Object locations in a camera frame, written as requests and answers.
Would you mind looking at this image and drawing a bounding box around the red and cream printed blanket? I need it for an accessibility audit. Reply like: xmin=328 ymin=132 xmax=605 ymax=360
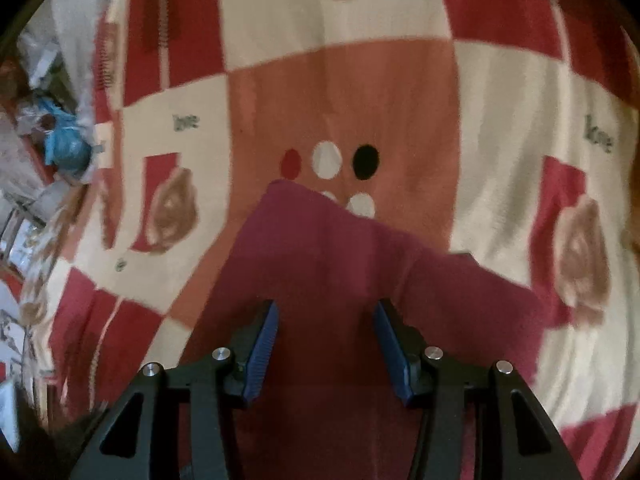
xmin=20 ymin=0 xmax=640 ymax=480

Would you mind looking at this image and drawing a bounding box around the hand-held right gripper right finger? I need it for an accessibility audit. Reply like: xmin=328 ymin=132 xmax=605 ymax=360
xmin=374 ymin=299 xmax=583 ymax=480

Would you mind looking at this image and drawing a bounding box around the pale cloth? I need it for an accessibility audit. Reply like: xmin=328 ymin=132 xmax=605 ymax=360
xmin=47 ymin=0 xmax=126 ymax=111

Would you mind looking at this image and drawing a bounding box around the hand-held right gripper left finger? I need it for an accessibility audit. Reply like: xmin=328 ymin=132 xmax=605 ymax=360
xmin=67 ymin=300 xmax=280 ymax=480

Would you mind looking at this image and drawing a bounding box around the maroon small garment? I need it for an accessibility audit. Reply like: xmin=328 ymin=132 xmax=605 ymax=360
xmin=185 ymin=177 xmax=548 ymax=480

